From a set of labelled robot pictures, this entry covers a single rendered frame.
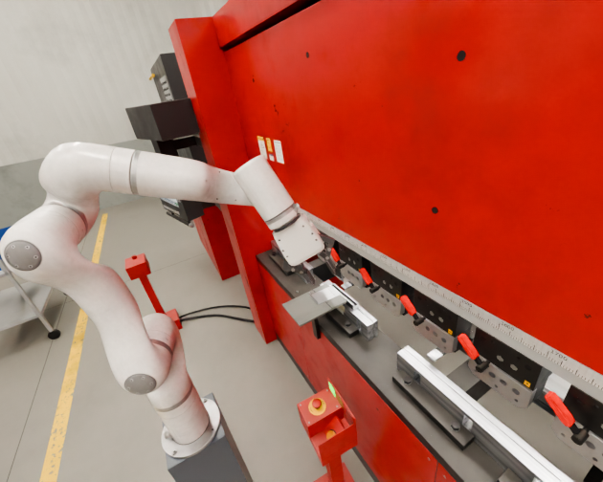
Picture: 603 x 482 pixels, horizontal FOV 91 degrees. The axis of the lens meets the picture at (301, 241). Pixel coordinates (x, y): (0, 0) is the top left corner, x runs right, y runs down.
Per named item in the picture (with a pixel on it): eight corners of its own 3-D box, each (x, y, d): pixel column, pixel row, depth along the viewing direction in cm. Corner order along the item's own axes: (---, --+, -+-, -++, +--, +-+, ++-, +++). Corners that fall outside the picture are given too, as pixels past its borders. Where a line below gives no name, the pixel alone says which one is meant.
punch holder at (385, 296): (370, 296, 115) (369, 262, 107) (387, 288, 118) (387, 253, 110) (400, 318, 103) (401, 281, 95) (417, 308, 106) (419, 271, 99)
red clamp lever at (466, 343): (458, 337, 76) (483, 373, 73) (469, 329, 78) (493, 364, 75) (454, 338, 78) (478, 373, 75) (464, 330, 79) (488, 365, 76)
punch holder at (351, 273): (340, 273, 131) (337, 242, 123) (355, 267, 134) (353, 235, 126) (362, 291, 119) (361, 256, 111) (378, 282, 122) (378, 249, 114)
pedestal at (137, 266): (154, 327, 295) (117, 258, 255) (179, 317, 304) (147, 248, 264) (156, 339, 279) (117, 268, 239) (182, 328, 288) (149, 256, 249)
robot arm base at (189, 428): (165, 472, 87) (140, 438, 78) (160, 418, 102) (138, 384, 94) (227, 435, 94) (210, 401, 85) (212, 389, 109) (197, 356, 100)
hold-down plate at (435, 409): (391, 381, 116) (391, 376, 114) (402, 373, 118) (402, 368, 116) (462, 451, 92) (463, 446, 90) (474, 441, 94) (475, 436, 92)
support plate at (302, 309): (281, 305, 146) (281, 304, 146) (325, 284, 156) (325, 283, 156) (300, 327, 132) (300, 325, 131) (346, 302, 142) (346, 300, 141)
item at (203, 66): (256, 327, 275) (167, 29, 165) (330, 290, 307) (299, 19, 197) (266, 344, 255) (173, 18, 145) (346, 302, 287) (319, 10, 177)
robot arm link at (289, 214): (297, 197, 73) (303, 208, 73) (267, 215, 75) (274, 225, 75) (294, 205, 65) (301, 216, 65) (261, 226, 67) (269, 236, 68)
